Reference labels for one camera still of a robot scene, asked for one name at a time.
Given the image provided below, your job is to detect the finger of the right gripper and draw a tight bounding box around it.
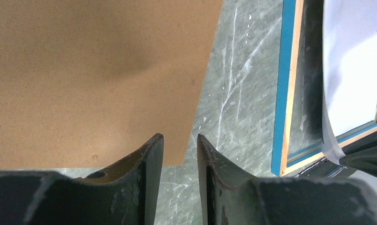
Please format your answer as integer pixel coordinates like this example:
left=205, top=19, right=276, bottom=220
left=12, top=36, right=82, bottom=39
left=339, top=131, right=377, bottom=177

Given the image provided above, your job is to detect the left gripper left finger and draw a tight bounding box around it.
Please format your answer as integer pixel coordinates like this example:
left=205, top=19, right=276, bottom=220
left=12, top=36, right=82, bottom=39
left=0, top=134, right=164, bottom=225

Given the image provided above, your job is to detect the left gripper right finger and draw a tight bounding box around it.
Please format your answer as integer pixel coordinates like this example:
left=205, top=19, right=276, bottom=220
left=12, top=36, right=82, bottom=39
left=197, top=135, right=377, bottom=225

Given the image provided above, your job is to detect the clear glass pane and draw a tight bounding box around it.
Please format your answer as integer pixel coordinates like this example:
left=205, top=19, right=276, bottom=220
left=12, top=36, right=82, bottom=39
left=288, top=0, right=324, bottom=162

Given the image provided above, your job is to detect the blue picture frame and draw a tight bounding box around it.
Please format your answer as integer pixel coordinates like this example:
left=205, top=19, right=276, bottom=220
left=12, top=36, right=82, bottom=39
left=271, top=0, right=377, bottom=178

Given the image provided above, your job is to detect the hot air balloon photo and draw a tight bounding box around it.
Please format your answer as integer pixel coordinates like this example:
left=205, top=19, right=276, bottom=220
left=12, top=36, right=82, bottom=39
left=322, top=0, right=377, bottom=164

